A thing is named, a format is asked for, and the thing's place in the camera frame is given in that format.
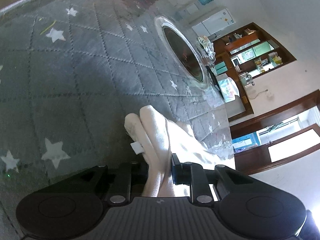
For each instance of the white refrigerator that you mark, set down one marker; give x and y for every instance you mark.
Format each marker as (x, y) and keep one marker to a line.
(214, 23)

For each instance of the white garment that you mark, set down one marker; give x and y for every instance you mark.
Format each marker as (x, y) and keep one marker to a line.
(156, 138)

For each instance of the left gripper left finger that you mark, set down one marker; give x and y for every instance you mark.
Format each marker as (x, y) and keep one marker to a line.
(127, 182)

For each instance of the round black induction cooktop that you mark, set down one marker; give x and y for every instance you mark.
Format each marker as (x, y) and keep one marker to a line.
(183, 52)

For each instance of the black flat item on table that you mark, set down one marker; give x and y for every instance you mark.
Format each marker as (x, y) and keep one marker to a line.
(213, 79)

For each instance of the crumpled patterned cloth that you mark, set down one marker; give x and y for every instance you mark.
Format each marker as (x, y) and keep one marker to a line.
(208, 47)

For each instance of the grey star quilted table cover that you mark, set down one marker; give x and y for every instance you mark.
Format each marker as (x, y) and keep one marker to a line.
(71, 70)

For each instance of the pastel tissue box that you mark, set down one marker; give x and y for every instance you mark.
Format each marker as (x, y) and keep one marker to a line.
(228, 89)

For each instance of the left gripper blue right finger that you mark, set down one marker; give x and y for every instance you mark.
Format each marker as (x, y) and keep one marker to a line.
(193, 175)

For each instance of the right wooden shelf cabinet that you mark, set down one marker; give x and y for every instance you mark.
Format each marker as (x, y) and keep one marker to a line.
(246, 54)

